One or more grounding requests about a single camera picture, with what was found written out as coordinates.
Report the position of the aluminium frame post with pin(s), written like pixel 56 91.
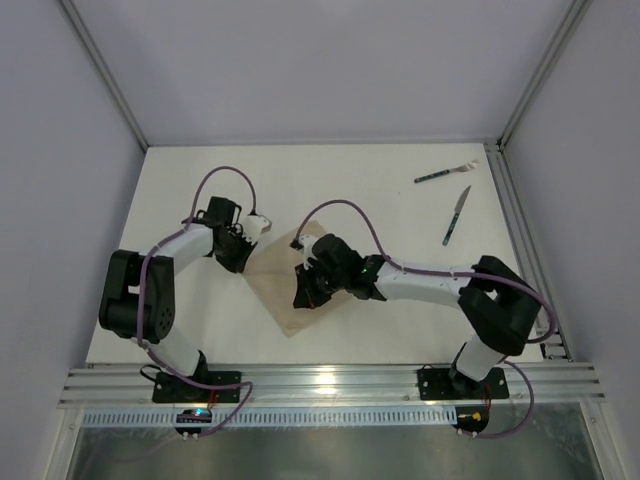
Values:
pixel 553 51
pixel 80 29

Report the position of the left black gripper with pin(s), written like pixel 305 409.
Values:
pixel 235 251

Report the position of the right controller board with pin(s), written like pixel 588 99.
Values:
pixel 470 420

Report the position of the beige cloth napkin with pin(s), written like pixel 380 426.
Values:
pixel 270 274

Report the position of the aluminium right side rail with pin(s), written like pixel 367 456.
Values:
pixel 555 347

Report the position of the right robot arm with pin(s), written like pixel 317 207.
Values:
pixel 497 303

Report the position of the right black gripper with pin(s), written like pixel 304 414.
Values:
pixel 314 282

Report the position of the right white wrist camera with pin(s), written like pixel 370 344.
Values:
pixel 304 244

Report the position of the left controller board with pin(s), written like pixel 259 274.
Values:
pixel 192 422

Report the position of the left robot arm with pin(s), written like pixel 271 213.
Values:
pixel 139 296

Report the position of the aluminium rail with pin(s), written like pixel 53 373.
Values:
pixel 555 347
pixel 325 385

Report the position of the aluminium front rail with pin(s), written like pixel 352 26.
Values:
pixel 325 385

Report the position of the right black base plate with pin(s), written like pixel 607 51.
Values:
pixel 439 383

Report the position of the right aluminium frame post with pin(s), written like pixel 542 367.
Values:
pixel 553 51

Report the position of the controller board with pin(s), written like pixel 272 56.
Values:
pixel 192 422
pixel 470 420

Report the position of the green handled fork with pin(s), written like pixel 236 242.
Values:
pixel 471 165

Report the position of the left aluminium frame post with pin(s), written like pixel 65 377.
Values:
pixel 80 29

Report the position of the slotted grey cable duct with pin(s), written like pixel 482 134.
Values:
pixel 294 417

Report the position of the green handled knife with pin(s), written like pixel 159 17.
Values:
pixel 457 212

